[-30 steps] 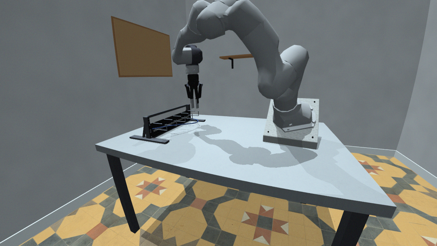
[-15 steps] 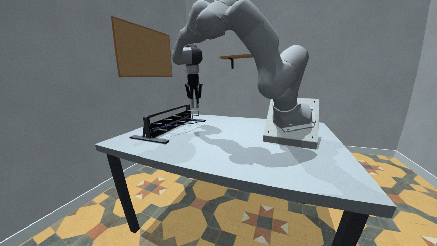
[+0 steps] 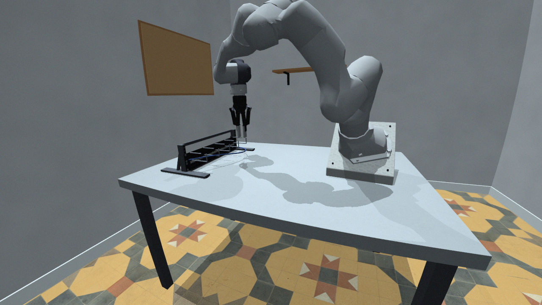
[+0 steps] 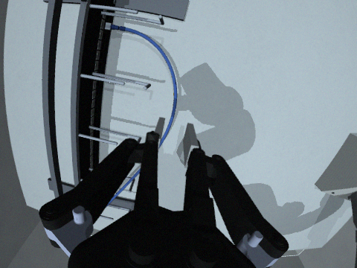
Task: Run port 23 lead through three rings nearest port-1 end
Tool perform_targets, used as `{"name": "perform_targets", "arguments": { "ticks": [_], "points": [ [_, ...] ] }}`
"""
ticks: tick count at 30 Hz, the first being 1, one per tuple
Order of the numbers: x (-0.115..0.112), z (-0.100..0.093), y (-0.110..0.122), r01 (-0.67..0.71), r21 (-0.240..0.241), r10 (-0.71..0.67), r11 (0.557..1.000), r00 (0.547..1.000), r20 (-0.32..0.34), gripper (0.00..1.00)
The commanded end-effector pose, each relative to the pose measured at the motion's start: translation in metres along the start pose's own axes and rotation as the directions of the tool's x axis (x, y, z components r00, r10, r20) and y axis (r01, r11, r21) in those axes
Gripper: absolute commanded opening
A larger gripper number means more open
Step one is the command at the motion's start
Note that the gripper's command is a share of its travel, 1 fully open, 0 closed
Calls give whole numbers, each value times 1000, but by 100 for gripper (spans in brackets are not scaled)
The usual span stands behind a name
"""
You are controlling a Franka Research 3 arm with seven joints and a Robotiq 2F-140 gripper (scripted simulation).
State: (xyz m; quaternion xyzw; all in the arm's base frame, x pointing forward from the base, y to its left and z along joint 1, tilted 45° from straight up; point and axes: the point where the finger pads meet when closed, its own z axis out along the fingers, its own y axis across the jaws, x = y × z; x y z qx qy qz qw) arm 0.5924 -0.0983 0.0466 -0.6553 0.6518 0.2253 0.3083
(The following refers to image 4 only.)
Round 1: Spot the black patch panel rack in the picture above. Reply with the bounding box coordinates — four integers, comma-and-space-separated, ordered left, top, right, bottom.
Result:
42, 0, 189, 198

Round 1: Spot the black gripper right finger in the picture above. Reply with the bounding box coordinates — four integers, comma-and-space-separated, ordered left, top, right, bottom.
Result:
183, 123, 289, 268

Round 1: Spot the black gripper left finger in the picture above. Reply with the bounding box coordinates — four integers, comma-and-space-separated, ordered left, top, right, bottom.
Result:
39, 117, 165, 265

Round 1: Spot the blue cable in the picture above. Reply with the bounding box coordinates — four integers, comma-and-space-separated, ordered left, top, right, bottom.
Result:
107, 26, 177, 206

